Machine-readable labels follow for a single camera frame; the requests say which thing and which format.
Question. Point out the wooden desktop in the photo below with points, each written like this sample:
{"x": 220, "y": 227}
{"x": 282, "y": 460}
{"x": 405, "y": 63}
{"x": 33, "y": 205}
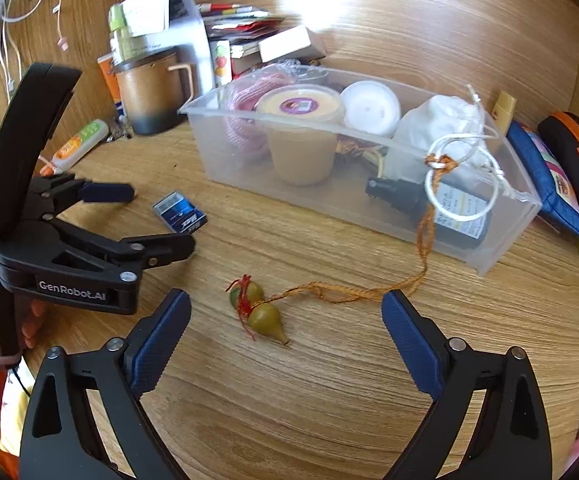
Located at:
{"x": 294, "y": 400}

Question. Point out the blue patchwork zipper pouch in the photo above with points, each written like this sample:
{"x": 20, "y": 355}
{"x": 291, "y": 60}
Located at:
{"x": 544, "y": 180}

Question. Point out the yellow slime tub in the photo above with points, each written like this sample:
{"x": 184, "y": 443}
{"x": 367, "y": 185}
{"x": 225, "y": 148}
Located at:
{"x": 299, "y": 152}

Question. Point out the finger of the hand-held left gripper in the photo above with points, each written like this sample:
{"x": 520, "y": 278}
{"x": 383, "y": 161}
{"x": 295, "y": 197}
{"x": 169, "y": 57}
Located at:
{"x": 104, "y": 192}
{"x": 164, "y": 250}

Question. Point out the clear plastic bin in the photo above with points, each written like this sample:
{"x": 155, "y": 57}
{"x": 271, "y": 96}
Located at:
{"x": 319, "y": 195}

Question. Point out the stack of booklets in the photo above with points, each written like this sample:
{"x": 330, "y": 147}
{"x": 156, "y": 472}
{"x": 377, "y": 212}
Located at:
{"x": 239, "y": 22}

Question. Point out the person's left hand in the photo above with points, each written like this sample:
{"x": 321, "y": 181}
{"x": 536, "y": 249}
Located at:
{"x": 32, "y": 322}

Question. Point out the folded white paper sheet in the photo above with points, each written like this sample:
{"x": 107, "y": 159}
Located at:
{"x": 144, "y": 12}

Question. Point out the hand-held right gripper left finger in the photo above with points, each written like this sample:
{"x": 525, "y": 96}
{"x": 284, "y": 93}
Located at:
{"x": 162, "y": 345}

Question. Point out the dark green spray bottle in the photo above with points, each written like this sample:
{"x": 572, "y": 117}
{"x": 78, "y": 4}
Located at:
{"x": 404, "y": 200}

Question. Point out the blue barcode card pack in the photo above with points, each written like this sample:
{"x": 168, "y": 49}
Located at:
{"x": 182, "y": 215}

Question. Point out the brown ceramic mug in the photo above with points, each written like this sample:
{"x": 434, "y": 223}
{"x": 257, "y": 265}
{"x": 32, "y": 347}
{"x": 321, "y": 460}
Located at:
{"x": 144, "y": 100}

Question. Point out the yellow green spray bottle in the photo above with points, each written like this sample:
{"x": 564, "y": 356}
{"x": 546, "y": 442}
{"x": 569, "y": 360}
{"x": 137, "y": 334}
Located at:
{"x": 119, "y": 35}

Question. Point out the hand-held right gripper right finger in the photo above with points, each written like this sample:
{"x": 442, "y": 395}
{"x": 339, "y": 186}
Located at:
{"x": 412, "y": 345}

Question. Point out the small white box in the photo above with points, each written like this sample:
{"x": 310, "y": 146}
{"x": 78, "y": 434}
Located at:
{"x": 289, "y": 42}

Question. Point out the small yellow bottle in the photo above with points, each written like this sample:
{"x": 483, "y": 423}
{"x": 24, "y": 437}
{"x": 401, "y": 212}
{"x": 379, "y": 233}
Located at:
{"x": 504, "y": 110}

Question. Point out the white tube orange label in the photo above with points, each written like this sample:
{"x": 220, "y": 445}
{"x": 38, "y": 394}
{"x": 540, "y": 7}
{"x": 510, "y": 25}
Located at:
{"x": 82, "y": 142}

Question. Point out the orange sunscreen tube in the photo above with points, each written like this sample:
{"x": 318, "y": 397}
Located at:
{"x": 108, "y": 82}

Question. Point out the frosted white round jar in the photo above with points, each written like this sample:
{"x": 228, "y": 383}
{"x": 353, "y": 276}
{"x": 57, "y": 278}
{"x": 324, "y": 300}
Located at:
{"x": 369, "y": 107}

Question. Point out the fruit printed box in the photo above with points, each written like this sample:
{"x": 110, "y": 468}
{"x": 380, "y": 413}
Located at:
{"x": 222, "y": 62}

